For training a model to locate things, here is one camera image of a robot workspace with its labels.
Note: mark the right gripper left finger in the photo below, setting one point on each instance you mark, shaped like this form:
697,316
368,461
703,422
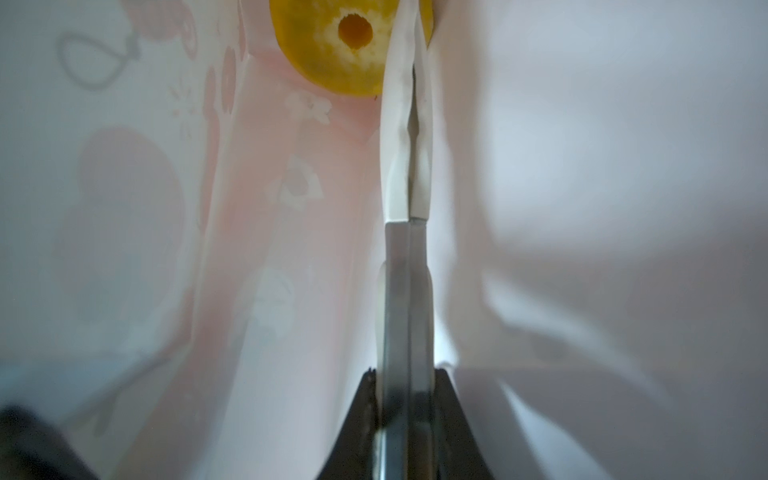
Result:
351,457

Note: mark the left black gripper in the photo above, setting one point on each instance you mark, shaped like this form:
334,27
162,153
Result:
31,448

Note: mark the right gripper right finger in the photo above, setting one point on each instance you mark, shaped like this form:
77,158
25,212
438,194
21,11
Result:
458,456

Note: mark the metal tongs white tips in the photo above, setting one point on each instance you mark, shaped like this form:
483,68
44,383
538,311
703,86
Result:
405,373

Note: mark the red white paper bag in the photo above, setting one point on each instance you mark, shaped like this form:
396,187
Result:
191,237

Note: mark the yellow glazed ring donut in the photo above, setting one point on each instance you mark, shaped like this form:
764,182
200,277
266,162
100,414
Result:
338,45

